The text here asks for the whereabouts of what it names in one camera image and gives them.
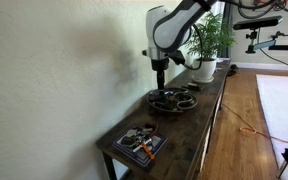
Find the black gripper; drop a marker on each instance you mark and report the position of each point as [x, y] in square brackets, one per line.
[160, 66]

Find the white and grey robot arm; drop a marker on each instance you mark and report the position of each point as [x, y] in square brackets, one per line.
[168, 30]

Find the round dark tray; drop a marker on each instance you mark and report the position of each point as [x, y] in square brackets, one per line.
[179, 101]

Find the small black device on table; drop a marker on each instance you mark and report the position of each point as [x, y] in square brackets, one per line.
[193, 86]

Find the white plant pot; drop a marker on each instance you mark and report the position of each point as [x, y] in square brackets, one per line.
[203, 71]

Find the green potted plant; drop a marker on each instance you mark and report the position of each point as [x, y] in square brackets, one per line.
[212, 35]

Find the black object on floor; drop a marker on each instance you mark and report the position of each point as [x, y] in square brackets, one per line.
[232, 70]

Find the dark wooden console table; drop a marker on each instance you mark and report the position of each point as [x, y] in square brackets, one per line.
[179, 158]

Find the white rug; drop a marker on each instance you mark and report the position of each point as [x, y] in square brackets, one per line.
[273, 93]

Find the orange handled tool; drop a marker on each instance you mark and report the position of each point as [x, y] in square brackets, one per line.
[146, 149]

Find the black camera bar on stand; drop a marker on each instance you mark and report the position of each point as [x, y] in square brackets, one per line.
[255, 24]

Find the bicycle on wall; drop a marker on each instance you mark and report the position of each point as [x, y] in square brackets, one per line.
[259, 8]

